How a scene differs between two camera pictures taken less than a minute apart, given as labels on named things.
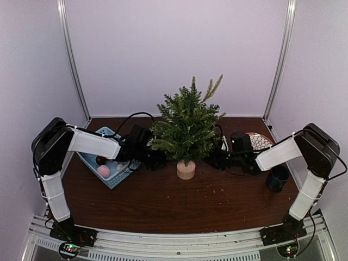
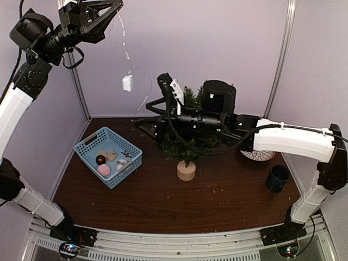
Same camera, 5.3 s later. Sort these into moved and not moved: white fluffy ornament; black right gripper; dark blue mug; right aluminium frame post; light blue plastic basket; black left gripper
Moved: black right gripper; black left gripper
Not moved: right aluminium frame post; light blue plastic basket; dark blue mug; white fluffy ornament
